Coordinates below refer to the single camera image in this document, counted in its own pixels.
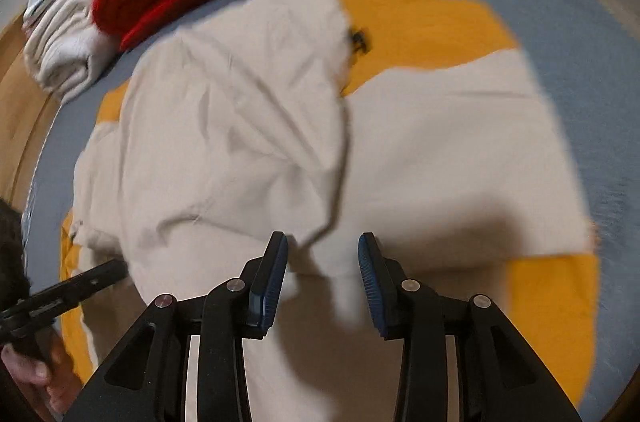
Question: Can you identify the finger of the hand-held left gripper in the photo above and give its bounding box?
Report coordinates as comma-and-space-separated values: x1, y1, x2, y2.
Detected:
47, 258, 129, 305

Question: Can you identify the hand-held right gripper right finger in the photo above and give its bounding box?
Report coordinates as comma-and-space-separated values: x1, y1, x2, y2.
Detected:
358, 231, 583, 422

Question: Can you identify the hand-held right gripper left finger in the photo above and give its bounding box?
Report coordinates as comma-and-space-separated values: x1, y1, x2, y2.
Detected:
62, 231, 290, 422

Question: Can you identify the beige and yellow hooded jacket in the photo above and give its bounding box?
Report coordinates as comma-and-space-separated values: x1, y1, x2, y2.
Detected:
59, 0, 601, 422

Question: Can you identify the person's left hand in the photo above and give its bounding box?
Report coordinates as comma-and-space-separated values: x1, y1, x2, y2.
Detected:
0, 341, 84, 416

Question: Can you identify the cream folded blanket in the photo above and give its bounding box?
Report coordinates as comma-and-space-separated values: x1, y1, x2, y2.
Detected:
22, 0, 123, 103

